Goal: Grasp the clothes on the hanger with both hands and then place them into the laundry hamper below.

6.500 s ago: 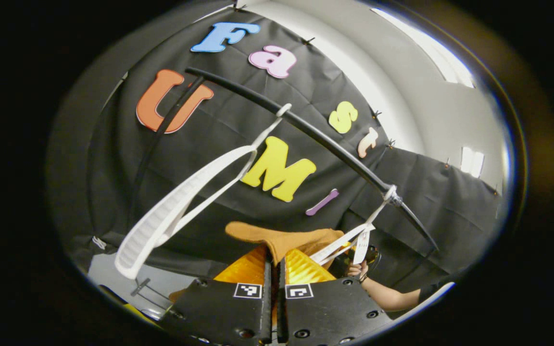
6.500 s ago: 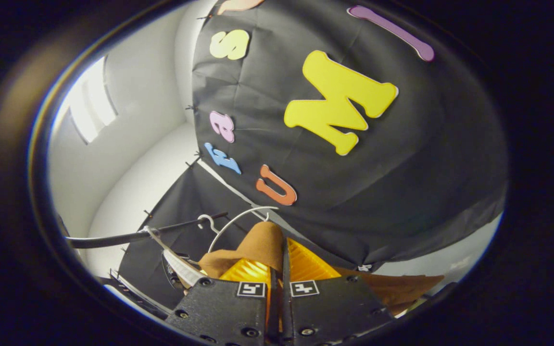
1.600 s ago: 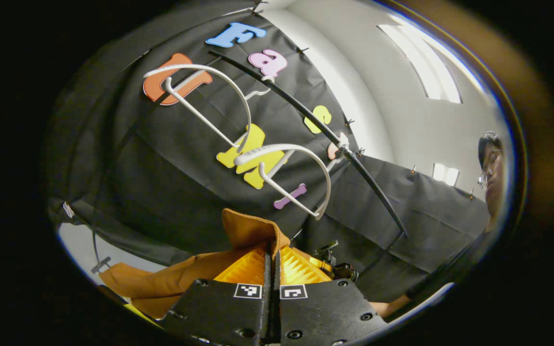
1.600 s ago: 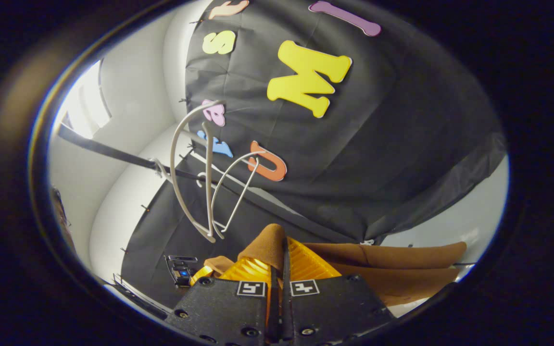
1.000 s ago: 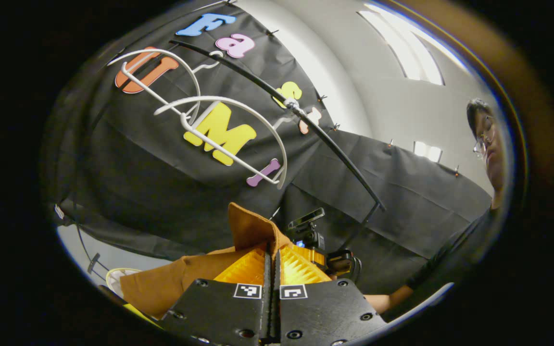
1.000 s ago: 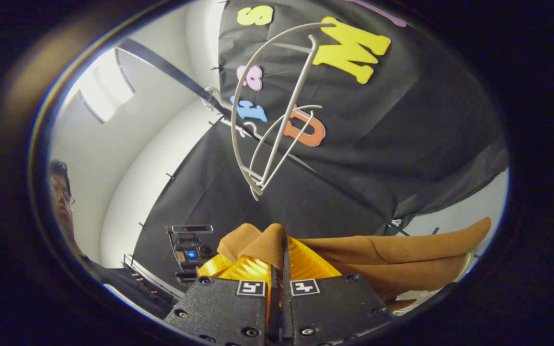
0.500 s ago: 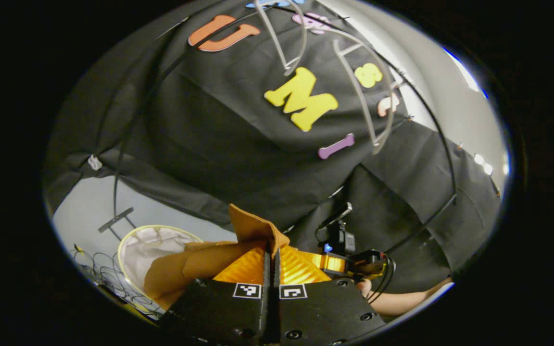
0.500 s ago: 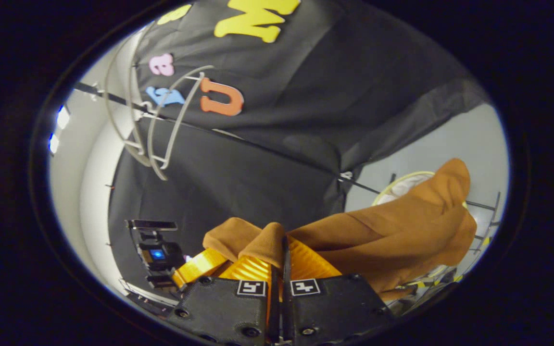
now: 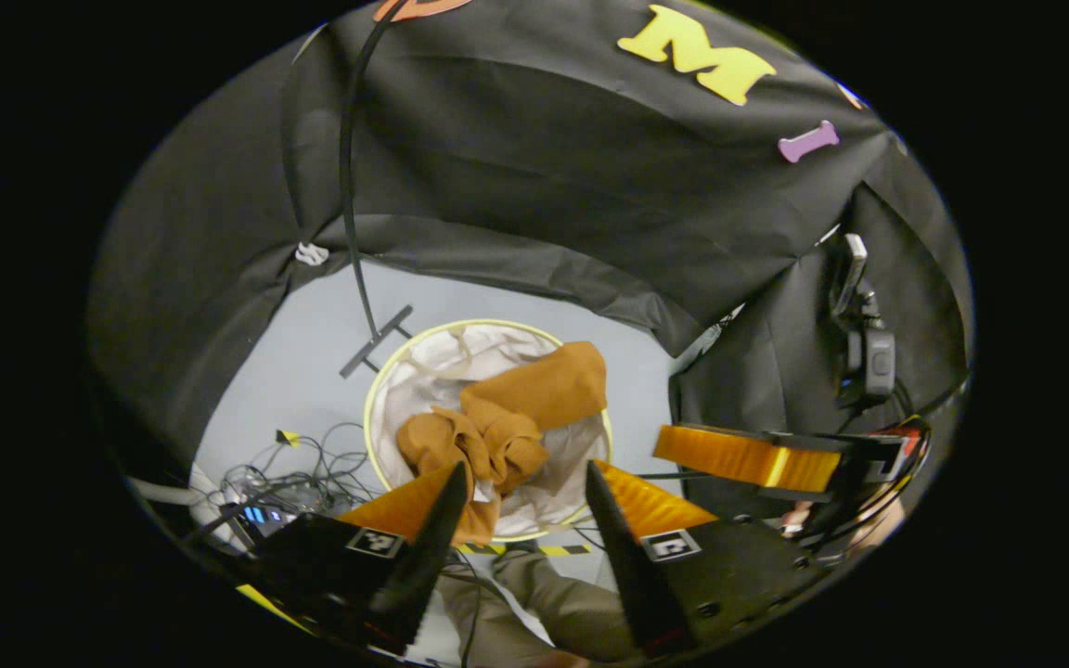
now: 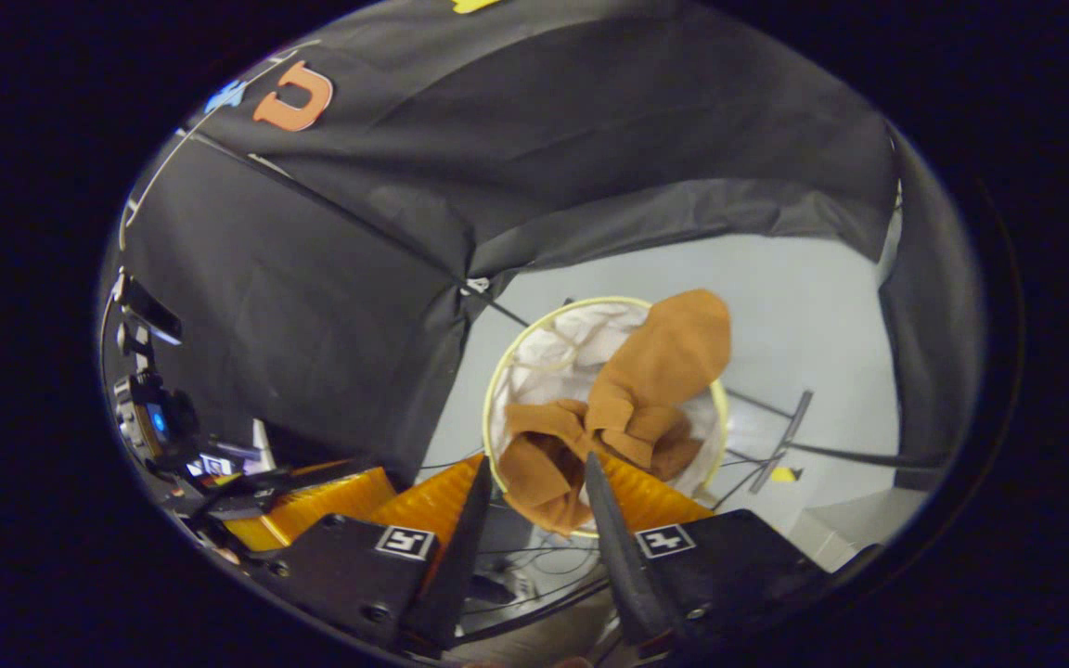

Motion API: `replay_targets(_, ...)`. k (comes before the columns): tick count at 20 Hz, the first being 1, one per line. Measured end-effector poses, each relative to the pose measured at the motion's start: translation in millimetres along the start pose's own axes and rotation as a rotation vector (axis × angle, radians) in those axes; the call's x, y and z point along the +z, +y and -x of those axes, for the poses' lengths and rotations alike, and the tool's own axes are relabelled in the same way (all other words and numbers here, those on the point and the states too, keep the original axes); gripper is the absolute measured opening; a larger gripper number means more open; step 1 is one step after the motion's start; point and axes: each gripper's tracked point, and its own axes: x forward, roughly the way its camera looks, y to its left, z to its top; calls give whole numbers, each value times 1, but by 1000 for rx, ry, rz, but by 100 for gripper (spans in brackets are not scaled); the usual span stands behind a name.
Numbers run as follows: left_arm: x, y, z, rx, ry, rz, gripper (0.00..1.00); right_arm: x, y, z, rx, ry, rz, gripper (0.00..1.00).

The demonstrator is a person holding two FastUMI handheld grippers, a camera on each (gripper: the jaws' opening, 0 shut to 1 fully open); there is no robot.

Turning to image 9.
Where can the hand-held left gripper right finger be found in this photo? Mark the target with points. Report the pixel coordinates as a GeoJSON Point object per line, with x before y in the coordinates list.
{"type": "Point", "coordinates": [637, 584]}

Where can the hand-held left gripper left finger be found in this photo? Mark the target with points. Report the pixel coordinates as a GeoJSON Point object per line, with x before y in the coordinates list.
{"type": "Point", "coordinates": [423, 566]}

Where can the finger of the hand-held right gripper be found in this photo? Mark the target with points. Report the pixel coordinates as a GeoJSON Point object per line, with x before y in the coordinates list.
{"type": "Point", "coordinates": [813, 445]}

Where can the round white laundry hamper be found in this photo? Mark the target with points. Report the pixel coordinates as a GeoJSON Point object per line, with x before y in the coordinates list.
{"type": "Point", "coordinates": [423, 371]}

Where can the brown shirt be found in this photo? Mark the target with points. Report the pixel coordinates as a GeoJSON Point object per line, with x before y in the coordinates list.
{"type": "Point", "coordinates": [534, 385]}

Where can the person's olive trousers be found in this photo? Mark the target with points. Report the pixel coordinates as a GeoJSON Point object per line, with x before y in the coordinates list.
{"type": "Point", "coordinates": [572, 612]}

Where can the yellow black striped tape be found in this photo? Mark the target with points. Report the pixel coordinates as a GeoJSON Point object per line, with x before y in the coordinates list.
{"type": "Point", "coordinates": [553, 550]}
{"type": "Point", "coordinates": [287, 437]}

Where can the black power strip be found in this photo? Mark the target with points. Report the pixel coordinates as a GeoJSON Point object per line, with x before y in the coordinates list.
{"type": "Point", "coordinates": [261, 515]}

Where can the white tube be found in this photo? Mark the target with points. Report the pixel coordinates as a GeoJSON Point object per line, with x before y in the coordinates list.
{"type": "Point", "coordinates": [163, 492]}

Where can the small white clip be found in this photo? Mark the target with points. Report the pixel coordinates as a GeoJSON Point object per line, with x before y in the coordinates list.
{"type": "Point", "coordinates": [312, 254]}

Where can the black backdrop cloth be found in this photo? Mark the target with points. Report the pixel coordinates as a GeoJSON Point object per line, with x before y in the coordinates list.
{"type": "Point", "coordinates": [544, 186]}

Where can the black clothes rail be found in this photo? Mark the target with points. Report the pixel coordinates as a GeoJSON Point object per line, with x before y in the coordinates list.
{"type": "Point", "coordinates": [346, 186]}

